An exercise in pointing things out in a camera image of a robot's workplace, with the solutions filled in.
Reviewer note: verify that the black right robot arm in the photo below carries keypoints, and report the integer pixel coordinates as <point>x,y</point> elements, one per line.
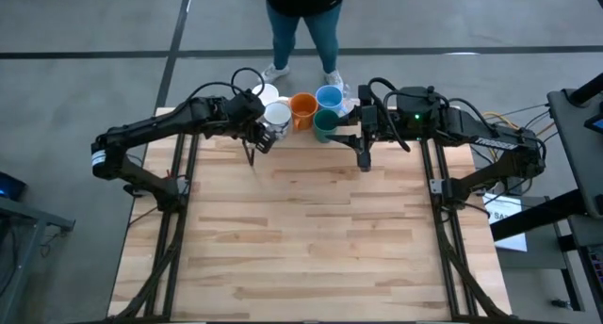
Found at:
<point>494,142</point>

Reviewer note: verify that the blue white floral mug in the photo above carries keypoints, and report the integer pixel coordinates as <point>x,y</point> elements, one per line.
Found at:
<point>278,114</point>

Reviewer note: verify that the blue lit screen device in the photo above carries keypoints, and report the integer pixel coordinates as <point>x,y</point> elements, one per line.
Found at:
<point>9,187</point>

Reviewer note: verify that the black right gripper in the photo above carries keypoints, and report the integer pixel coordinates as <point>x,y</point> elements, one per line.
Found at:
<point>414,117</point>

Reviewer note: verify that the dark metal equipment stand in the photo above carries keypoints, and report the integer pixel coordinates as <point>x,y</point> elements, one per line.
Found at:
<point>572,140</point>

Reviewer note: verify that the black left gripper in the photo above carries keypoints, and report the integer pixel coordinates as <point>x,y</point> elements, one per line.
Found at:
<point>245,114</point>

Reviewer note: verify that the black aluminium table frame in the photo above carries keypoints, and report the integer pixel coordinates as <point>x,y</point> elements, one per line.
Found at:
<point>169,253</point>

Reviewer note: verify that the orange mug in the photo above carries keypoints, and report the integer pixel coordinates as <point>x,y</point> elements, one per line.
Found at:
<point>304,105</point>

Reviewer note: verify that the white paper sheet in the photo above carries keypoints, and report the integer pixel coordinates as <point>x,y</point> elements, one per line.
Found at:
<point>511,230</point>

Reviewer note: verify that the clear plastic cup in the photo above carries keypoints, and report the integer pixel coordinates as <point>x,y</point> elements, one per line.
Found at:
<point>347,100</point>

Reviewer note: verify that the wooden shelf with black frame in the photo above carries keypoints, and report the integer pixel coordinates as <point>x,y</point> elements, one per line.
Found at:
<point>301,138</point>

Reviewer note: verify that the green cup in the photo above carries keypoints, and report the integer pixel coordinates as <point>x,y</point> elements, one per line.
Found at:
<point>325,122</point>

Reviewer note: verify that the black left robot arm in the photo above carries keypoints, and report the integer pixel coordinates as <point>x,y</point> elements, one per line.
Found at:
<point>141,128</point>

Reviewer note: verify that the plain white mug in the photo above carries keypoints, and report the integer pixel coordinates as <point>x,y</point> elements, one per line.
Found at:
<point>269,94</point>

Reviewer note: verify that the light blue ribbed mug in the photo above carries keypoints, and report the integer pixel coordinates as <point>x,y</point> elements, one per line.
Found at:
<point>329,97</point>

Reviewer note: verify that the grey metal desk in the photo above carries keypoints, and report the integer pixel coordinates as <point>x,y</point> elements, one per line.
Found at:
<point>28,211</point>

